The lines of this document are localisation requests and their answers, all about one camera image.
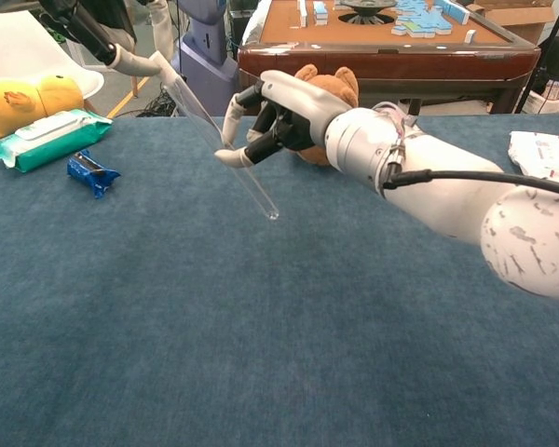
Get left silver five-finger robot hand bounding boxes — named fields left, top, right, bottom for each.
left=36, top=0, right=173, bottom=78

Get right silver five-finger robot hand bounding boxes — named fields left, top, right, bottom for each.
left=213, top=69, right=355, bottom=169

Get transparent glass test tube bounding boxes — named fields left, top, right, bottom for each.
left=148, top=50, right=280, bottom=223

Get brown capybara plush toy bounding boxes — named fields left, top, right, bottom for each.
left=293, top=64, right=360, bottom=167

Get brown mahjong table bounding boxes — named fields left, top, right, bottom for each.
left=236, top=0, right=541, bottom=116

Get yellow duck plush toy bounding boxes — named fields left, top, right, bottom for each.
left=0, top=74, right=85, bottom=143

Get green wet wipes pack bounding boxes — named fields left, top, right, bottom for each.
left=0, top=109, right=114, bottom=174

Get blue snack wrapper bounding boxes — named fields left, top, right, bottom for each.
left=66, top=149, right=122, bottom=200

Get white chair wooden legs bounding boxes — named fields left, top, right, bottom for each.
left=0, top=4, right=141, bottom=113

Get blue mahjong tile pile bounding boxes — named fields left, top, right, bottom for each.
left=390, top=0, right=470, bottom=38

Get blue table cloth mat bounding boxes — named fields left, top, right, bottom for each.
left=0, top=114, right=559, bottom=447

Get black tripod stand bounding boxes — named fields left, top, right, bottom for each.
left=514, top=0, right=559, bottom=114

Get white tissue pack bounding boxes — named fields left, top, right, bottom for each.
left=507, top=129, right=559, bottom=181

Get black floor cable bundle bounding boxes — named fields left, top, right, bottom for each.
left=137, top=81, right=183, bottom=117

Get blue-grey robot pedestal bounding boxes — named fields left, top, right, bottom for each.
left=170, top=0, right=243, bottom=117

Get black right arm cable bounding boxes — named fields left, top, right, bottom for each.
left=382, top=168, right=559, bottom=201

